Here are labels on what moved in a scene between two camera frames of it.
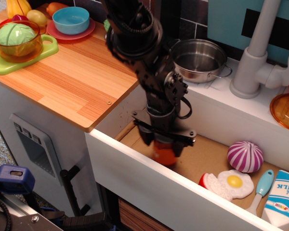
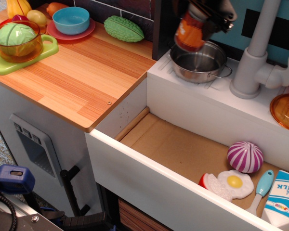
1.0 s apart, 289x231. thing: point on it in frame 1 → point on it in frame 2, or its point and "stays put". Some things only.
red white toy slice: [210, 182] stays put
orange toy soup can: [164, 153] → [189, 34]
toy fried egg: [239, 185] stays put
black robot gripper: [163, 124] → [221, 13]
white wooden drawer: [170, 195] stays put
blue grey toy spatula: [264, 185] stays put
